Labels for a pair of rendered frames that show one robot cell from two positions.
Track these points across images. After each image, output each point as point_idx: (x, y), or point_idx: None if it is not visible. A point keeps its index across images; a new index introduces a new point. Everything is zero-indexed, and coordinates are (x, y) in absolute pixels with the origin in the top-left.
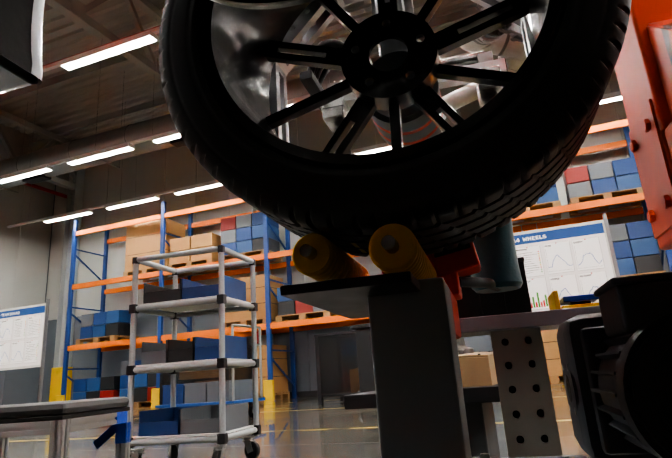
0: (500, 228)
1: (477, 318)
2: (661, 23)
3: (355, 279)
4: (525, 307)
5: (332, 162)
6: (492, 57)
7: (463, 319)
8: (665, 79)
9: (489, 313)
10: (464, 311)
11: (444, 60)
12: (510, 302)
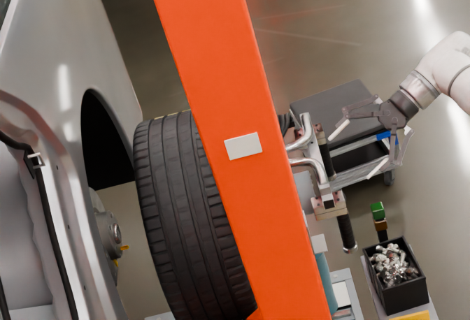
0: None
1: (371, 293)
2: (253, 314)
3: None
4: (385, 311)
5: None
6: (321, 193)
7: (369, 287)
8: None
9: (378, 296)
10: (373, 283)
11: (313, 167)
12: (382, 302)
